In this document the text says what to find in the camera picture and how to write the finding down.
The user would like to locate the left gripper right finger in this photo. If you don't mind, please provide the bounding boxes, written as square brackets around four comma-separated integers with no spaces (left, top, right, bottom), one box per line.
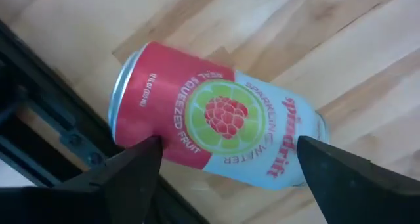
[296,135,420,224]

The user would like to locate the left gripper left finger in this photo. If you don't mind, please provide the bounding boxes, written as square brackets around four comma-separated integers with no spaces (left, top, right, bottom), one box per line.
[0,135,164,224]

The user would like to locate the red white Spindrift can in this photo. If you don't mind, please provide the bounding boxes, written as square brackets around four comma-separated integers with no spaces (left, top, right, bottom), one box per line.
[108,41,331,190]

